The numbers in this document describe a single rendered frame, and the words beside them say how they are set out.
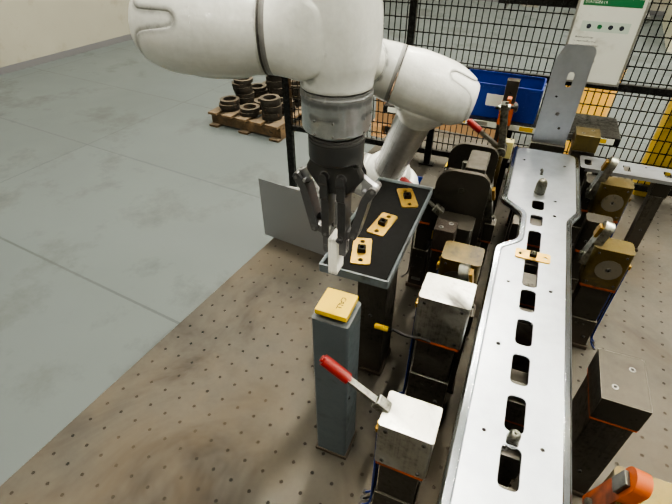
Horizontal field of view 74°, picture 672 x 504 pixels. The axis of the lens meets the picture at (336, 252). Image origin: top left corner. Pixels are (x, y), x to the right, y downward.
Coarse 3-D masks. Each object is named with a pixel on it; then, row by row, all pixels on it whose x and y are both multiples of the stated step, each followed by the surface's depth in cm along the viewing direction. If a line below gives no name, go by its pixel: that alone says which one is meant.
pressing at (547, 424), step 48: (528, 192) 138; (576, 192) 138; (528, 288) 104; (480, 336) 92; (480, 384) 83; (528, 384) 83; (480, 432) 76; (528, 432) 76; (480, 480) 69; (528, 480) 69
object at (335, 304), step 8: (328, 288) 80; (328, 296) 79; (336, 296) 79; (344, 296) 79; (352, 296) 79; (320, 304) 77; (328, 304) 77; (336, 304) 77; (344, 304) 77; (352, 304) 77; (320, 312) 76; (328, 312) 76; (336, 312) 76; (344, 312) 76; (344, 320) 75
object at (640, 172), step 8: (584, 160) 154; (592, 160) 154; (600, 160) 154; (592, 168) 150; (600, 168) 150; (616, 168) 150; (632, 168) 150; (640, 168) 150; (648, 168) 150; (656, 168) 150; (664, 168) 150; (616, 176) 148; (624, 176) 147; (632, 176) 146; (640, 176) 146; (648, 176) 146; (656, 176) 146; (664, 176) 146; (664, 184) 144
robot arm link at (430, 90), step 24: (408, 48) 98; (408, 72) 97; (432, 72) 96; (456, 72) 97; (408, 96) 99; (432, 96) 98; (456, 96) 98; (408, 120) 107; (432, 120) 104; (456, 120) 102; (384, 144) 133; (408, 144) 122; (384, 168) 142; (408, 168) 152; (360, 192) 160
